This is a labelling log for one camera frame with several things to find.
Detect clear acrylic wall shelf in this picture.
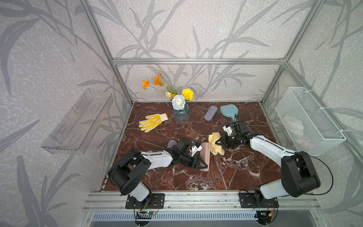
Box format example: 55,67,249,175
41,89,114,155

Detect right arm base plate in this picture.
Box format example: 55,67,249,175
239,191,279,209

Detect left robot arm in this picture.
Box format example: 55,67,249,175
107,138,209,205

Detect pink eyeglass case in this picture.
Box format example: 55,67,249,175
200,142,210,172

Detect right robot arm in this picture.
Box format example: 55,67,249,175
214,121,320,202

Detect yellow microfiber cloth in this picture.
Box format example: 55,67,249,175
208,132,226,156

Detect yellow work glove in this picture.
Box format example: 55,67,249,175
139,113,169,133

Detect aluminium mounting rail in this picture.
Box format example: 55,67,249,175
82,191,321,212

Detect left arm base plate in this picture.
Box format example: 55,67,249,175
125,193,165,210

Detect white wire mesh basket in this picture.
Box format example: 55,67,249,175
275,87,346,157

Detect glass vase with flowers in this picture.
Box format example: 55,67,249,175
141,72,194,124

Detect teal hand mirror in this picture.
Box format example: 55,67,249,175
220,104,239,122

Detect lavender eyeglass case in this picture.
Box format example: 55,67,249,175
167,140,177,149
204,106,218,122

